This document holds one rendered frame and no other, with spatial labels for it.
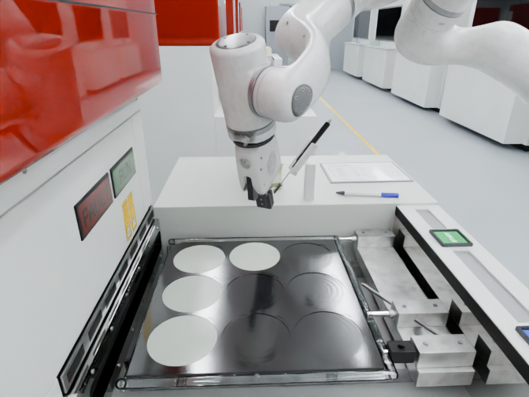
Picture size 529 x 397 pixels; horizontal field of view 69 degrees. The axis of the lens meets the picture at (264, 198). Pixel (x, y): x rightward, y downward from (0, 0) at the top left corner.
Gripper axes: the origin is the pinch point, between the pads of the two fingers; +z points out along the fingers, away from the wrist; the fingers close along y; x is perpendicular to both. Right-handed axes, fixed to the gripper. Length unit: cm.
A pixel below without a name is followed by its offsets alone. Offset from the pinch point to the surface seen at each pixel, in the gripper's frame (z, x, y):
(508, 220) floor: 176, -97, 193
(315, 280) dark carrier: 6.9, -13.5, -11.6
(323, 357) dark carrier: 1.2, -19.4, -27.5
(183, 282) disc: 3.5, 8.1, -20.8
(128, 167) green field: -14.8, 18.2, -12.5
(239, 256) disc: 7.3, 2.6, -9.9
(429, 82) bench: 264, -28, 587
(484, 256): 4.4, -40.4, -0.9
